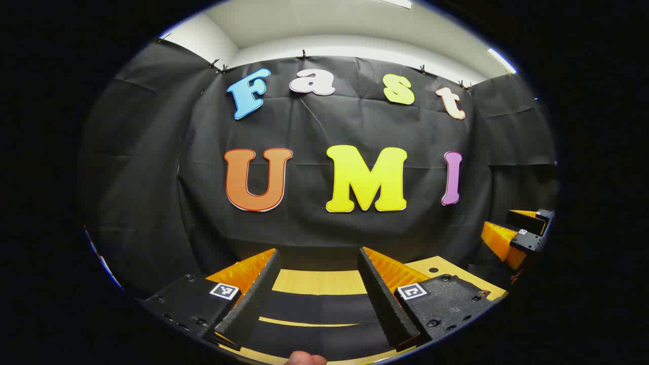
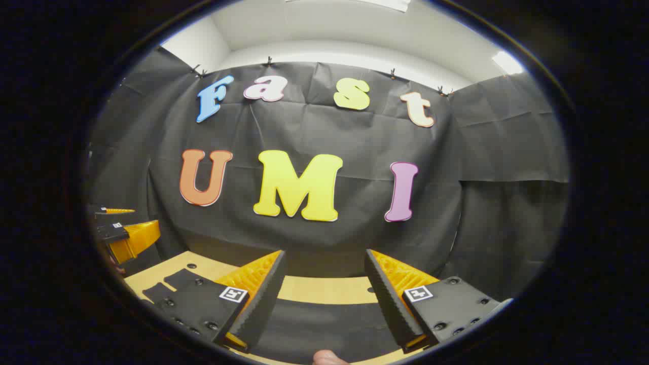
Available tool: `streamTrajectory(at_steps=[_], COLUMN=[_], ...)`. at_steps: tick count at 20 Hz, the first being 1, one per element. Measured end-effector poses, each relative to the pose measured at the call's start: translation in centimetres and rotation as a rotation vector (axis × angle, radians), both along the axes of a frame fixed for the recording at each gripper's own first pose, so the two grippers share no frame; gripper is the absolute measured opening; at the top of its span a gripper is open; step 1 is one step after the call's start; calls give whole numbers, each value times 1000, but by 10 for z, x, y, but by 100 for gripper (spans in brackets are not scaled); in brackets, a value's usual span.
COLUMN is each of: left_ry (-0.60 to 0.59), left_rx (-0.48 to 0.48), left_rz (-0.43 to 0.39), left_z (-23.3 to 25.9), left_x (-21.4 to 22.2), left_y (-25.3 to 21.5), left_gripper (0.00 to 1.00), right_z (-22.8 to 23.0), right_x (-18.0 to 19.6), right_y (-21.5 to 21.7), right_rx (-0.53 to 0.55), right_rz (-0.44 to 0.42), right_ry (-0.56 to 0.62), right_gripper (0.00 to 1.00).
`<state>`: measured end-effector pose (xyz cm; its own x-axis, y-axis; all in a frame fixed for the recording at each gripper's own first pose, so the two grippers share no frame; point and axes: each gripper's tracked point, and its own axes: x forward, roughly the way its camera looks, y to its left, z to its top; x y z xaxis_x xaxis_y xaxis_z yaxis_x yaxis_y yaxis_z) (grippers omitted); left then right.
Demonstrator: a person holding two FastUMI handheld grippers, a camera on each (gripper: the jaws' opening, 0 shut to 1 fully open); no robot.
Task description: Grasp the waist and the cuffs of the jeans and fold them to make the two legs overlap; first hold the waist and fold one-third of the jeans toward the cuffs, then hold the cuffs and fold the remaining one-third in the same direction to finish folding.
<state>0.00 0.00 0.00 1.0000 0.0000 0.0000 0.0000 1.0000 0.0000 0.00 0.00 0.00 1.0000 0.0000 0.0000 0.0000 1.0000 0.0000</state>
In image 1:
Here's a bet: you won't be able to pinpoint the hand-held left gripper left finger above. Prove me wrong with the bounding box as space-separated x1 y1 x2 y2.
139 247 282 351

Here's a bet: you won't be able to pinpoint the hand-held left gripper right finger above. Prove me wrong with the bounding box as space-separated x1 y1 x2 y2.
356 246 492 352

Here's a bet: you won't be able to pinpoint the black jeans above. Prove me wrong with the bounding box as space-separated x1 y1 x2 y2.
243 293 404 358

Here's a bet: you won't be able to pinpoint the black backdrop cloth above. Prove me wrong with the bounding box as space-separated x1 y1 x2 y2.
79 38 558 300

